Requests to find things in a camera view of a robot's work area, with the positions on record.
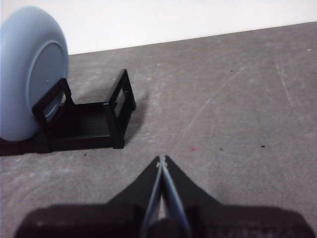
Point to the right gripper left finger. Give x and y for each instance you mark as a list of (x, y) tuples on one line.
[(119, 218)]

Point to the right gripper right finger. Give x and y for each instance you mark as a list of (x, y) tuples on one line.
[(223, 220)]

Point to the black plastic plate rack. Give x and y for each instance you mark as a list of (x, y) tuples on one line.
[(81, 129)]

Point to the blue round plate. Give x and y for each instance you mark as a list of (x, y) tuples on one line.
[(24, 62)]

